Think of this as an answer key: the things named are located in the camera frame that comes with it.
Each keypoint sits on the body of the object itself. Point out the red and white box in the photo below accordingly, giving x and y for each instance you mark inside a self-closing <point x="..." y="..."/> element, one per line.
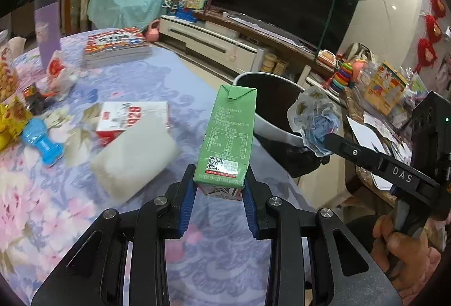
<point x="119" y="114"/>

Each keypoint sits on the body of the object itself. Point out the green drink carton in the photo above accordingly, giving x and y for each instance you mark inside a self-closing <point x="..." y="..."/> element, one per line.
<point x="225" y="137"/>

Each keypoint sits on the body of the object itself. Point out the patterned handbag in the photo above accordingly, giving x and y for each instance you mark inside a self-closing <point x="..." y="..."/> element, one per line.
<point x="359" y="50"/>

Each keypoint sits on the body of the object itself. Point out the white television cabinet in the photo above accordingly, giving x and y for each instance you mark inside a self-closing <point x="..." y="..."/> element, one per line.
<point x="211" y="45"/>

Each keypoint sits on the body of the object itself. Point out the red wall ornament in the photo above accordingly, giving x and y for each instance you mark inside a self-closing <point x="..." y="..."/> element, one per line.
<point x="427" y="54"/>
<point x="433" y="27"/>
<point x="437" y="3"/>

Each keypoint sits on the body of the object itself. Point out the white soft tissue pack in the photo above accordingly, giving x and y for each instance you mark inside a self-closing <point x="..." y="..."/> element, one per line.
<point x="134" y="158"/>

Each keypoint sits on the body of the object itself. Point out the pink toy watering can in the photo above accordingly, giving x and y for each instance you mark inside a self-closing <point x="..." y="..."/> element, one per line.
<point x="154" y="32"/>

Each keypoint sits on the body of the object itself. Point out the yellow cartoon toy box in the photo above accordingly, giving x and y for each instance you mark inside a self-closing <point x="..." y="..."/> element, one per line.
<point x="384" y="89"/>

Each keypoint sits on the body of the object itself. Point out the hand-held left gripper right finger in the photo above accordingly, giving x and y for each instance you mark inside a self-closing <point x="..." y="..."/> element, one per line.
<point x="252" y="211"/>

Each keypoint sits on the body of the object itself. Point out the blue toy base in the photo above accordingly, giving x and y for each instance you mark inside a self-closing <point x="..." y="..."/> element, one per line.
<point x="185" y="14"/>

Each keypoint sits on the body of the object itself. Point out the plastic wrapper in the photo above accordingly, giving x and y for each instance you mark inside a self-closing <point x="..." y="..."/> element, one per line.
<point x="313" y="115"/>

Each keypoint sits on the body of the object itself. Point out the white paper sheet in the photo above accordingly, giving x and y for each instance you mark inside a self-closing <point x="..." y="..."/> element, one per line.
<point x="363" y="135"/>

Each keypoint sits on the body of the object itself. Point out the red children's book stack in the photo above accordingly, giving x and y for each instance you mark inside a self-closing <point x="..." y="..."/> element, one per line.
<point x="116" y="43"/>

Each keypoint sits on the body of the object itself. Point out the yellow round container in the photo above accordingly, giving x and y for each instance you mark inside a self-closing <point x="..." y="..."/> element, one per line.
<point x="269" y="62"/>

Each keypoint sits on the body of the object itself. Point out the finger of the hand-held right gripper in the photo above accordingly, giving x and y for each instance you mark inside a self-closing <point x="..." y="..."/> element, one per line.
<point x="352" y="152"/>

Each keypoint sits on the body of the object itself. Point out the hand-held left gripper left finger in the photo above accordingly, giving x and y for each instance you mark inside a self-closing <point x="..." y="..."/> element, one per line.
<point x="186" y="208"/>

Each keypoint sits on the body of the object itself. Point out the yellow snack packet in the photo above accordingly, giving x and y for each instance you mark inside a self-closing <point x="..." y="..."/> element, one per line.
<point x="10" y="119"/>

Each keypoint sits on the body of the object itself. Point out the dark small snack wrapper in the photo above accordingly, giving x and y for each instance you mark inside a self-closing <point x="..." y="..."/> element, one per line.
<point x="33" y="98"/>

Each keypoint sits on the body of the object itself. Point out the toy cash register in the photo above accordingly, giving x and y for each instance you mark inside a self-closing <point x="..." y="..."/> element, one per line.
<point x="327" y="57"/>

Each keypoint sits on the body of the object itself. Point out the person's right hand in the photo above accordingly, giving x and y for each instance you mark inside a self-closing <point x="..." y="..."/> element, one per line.
<point x="408" y="256"/>

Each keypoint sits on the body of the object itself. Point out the black bin with white rim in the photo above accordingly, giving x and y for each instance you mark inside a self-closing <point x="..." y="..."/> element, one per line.
<point x="274" y="98"/>

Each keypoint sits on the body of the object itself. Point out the blue plastic toy bottle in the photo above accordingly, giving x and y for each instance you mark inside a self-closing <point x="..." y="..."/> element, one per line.
<point x="42" y="144"/>

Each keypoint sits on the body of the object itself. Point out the white and red plastic bag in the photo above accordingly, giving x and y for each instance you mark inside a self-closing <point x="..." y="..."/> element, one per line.
<point x="58" y="73"/>

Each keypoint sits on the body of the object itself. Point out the pink plastic toy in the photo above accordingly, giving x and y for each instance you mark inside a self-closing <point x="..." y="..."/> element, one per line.
<point x="361" y="70"/>

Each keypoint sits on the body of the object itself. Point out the clear bag of puffed snacks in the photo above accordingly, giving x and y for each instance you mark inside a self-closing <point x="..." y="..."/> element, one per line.
<point x="7" y="77"/>

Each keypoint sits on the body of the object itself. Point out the colourful toy house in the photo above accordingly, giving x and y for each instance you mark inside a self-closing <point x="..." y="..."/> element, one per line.
<point x="196" y="0"/>

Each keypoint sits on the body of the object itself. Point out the purple cup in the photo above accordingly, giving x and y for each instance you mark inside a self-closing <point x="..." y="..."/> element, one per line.
<point x="47" y="27"/>

